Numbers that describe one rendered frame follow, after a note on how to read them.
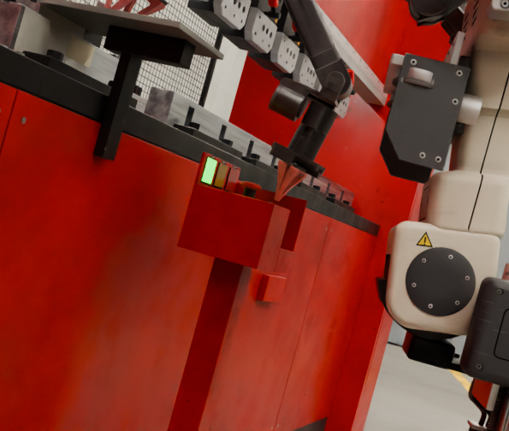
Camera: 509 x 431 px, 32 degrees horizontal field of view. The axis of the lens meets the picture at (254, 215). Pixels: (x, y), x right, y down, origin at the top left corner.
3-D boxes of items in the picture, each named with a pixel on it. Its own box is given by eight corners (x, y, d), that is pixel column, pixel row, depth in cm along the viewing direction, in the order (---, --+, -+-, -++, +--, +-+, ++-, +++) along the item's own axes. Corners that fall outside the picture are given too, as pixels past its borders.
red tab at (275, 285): (263, 301, 234) (269, 275, 234) (256, 299, 234) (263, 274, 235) (280, 302, 248) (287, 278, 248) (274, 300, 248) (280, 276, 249)
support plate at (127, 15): (179, 27, 133) (180, 21, 133) (36, 1, 143) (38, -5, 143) (222, 60, 150) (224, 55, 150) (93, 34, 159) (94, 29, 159)
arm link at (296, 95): (347, 75, 166) (350, 82, 174) (293, 49, 167) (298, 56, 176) (318, 132, 166) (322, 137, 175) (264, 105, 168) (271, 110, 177)
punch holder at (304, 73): (298, 79, 253) (312, 24, 253) (270, 73, 256) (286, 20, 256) (312, 91, 267) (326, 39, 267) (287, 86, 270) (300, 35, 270)
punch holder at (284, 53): (275, 61, 234) (292, 1, 235) (246, 55, 238) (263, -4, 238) (292, 75, 249) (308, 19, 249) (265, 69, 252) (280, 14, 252)
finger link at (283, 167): (270, 197, 176) (292, 155, 176) (301, 213, 174) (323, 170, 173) (261, 192, 170) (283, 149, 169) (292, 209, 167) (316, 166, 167)
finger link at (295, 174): (261, 191, 177) (282, 150, 176) (291, 207, 175) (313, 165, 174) (251, 187, 170) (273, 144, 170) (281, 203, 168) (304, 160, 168)
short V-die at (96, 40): (37, 15, 144) (42, -3, 144) (22, 12, 145) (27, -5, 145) (98, 50, 163) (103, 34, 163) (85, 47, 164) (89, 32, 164)
